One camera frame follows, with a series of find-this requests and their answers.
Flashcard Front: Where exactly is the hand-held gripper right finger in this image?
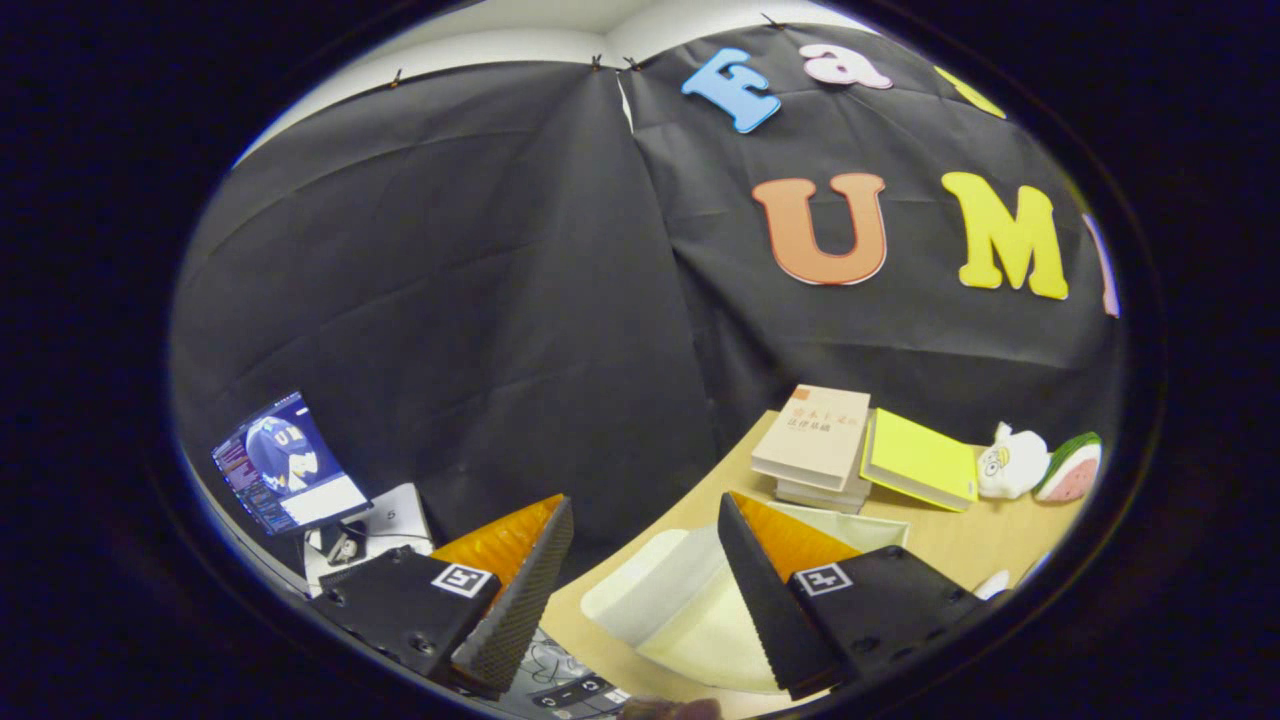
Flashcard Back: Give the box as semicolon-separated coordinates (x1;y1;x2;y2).
716;490;986;701

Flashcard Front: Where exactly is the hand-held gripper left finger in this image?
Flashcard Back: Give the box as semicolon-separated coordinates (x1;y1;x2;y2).
310;493;576;701

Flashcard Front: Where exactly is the beige fabric storage box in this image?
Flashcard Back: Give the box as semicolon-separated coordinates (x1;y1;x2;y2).
580;498;911;696

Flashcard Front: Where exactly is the yellow book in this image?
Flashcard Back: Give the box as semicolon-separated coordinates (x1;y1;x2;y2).
860;407;981;513

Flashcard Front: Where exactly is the white plush toy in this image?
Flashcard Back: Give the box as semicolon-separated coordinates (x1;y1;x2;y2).
976;421;1051;501

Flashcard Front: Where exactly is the watermelon plush toy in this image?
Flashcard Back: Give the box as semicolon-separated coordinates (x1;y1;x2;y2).
1033;431;1104;503

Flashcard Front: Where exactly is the black cabled device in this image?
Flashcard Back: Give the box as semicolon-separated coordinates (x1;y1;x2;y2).
500;628;633;717

